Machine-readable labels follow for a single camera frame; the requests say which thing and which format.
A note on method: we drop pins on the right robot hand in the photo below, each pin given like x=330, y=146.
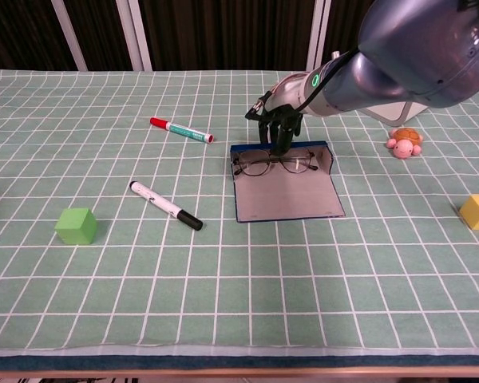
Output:
x=289, y=95

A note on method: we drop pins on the wire-rim eyeglasses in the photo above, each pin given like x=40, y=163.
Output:
x=255, y=165

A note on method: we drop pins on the blue glasses case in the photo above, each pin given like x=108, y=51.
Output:
x=287, y=195

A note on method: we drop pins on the black capped whiteboard marker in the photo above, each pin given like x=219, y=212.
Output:
x=163, y=204

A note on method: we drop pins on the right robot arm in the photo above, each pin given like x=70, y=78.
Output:
x=423, y=52

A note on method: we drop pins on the white rounded box appliance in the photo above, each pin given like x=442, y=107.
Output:
x=395, y=113

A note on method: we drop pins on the red capped whiteboard marker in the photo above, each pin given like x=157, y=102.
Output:
x=181, y=130

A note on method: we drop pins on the pink turtle toy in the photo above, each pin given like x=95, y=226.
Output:
x=404, y=143

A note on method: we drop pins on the green checked tablecloth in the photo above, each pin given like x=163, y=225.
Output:
x=239, y=279

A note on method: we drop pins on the green cube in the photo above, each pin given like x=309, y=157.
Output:
x=76, y=227

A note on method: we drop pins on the white partition post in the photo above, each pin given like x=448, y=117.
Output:
x=135, y=36
x=70, y=36
x=318, y=36

